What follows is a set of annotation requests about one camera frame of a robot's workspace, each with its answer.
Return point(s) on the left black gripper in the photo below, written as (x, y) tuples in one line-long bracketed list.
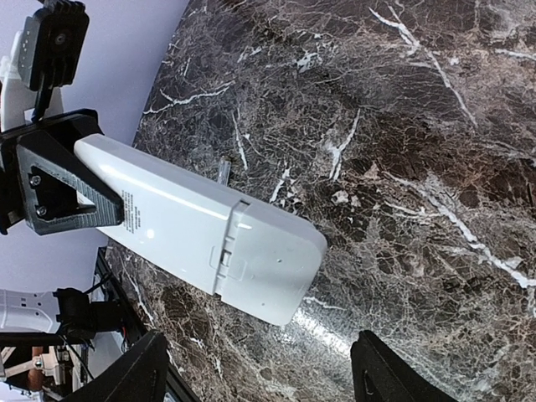
[(46, 185)]

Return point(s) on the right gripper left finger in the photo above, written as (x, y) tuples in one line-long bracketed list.
[(138, 375)]

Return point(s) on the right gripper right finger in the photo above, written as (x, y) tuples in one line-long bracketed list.
[(380, 374)]

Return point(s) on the white remote control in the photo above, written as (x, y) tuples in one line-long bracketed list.
[(256, 257)]

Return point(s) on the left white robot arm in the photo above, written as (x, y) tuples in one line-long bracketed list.
[(66, 313)]

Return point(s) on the clear test screwdriver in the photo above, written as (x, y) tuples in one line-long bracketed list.
[(224, 171)]

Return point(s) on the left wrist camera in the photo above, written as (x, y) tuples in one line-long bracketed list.
[(51, 44)]

